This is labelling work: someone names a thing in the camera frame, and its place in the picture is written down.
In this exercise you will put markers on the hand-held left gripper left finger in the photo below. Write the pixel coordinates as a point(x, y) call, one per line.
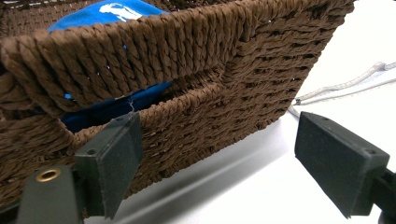
point(107, 165)

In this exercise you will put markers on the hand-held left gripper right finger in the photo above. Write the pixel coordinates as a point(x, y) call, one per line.
point(336, 161)

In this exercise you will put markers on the brown woven basket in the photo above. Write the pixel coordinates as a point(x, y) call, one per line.
point(199, 93)

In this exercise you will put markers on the blue garment with white print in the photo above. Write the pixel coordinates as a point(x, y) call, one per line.
point(106, 12)

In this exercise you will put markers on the white mesh garment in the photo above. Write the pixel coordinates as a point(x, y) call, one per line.
point(348, 83)

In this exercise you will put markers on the white board table cover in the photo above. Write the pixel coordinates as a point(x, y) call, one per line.
point(342, 40)

